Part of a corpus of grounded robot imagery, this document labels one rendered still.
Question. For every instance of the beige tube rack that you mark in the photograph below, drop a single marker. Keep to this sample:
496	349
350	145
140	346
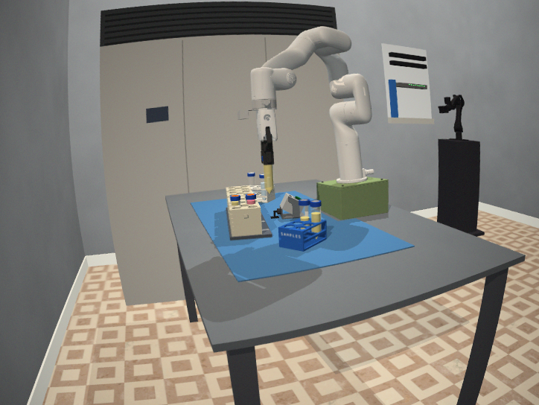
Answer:
259	199

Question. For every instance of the tube with blue cap and grey dot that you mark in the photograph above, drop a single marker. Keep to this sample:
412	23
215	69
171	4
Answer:
304	209

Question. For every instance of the blue tube rack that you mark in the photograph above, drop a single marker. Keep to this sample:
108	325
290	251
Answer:
294	238

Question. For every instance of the blue bench mat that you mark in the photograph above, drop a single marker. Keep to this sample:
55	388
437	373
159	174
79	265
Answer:
250	259

